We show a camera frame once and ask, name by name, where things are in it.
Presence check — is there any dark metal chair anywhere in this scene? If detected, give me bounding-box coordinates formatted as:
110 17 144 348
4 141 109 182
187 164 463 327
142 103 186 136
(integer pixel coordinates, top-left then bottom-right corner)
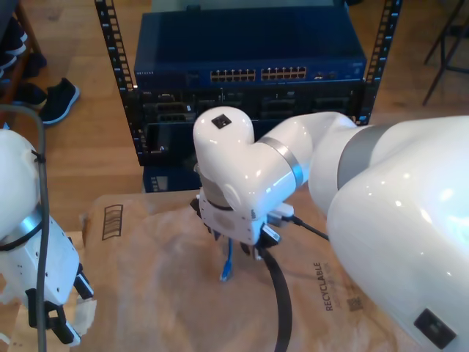
421 0 469 107

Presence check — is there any dark sneaker white sole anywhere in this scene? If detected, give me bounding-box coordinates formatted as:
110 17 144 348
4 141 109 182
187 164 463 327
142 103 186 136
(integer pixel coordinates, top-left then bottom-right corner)
38 77 81 125
12 82 48 109
0 16 29 56

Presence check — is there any blue network cable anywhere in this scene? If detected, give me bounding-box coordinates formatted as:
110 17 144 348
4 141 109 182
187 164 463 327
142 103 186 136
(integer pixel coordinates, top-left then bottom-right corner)
218 237 236 283

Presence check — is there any black rack frame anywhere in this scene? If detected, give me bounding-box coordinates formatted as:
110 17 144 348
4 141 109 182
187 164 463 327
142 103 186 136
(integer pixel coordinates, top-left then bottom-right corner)
94 0 403 168

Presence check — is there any pale grey board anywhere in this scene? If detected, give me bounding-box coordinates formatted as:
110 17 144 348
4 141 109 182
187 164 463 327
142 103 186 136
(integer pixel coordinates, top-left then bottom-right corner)
151 0 347 15

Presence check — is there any brown paper mailer envelope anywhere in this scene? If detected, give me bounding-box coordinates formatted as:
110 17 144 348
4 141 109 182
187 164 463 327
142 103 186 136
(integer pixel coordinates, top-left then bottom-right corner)
78 188 404 352

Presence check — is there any blue network switch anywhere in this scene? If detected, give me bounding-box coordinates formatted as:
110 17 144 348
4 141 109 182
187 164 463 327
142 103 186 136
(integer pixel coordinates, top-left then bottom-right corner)
133 7 368 89

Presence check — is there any black rack server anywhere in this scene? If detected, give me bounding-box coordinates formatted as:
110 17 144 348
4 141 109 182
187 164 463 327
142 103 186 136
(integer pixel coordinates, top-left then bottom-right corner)
136 86 366 124

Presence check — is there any dark shoe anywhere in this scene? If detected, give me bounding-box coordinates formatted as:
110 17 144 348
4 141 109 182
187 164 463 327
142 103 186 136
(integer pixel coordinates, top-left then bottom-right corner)
23 52 48 78

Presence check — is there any thick grey cable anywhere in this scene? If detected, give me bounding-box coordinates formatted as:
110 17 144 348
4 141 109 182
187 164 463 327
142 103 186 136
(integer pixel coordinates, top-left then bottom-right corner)
0 103 51 352

